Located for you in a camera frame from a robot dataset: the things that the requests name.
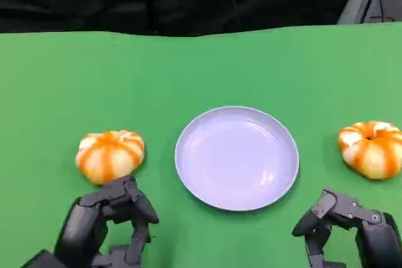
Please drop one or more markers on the lilac plate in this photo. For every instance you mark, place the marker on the lilac plate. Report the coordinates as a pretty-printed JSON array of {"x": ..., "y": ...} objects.
[{"x": 237, "y": 158}]

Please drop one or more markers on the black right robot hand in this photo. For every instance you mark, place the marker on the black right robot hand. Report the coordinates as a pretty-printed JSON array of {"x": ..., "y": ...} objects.
[{"x": 373, "y": 233}]

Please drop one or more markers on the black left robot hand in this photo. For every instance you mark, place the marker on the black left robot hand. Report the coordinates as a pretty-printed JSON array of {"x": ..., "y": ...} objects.
[{"x": 81, "y": 230}]

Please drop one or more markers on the orange white toy bread roll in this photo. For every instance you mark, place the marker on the orange white toy bread roll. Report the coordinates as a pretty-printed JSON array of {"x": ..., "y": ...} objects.
[
  {"x": 110, "y": 156},
  {"x": 372, "y": 150}
]

